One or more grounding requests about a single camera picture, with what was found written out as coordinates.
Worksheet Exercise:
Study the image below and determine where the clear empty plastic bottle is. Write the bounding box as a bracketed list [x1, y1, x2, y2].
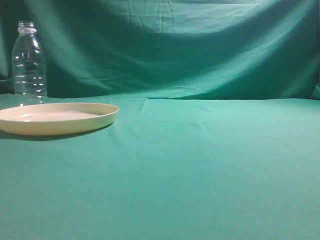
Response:
[11, 20, 48, 107]

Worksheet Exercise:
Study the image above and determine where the green cloth backdrop and tablecloth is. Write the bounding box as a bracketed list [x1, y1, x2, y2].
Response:
[0, 0, 320, 240]

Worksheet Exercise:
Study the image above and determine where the cream plastic plate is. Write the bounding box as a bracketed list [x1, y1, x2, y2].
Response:
[0, 102, 120, 136]

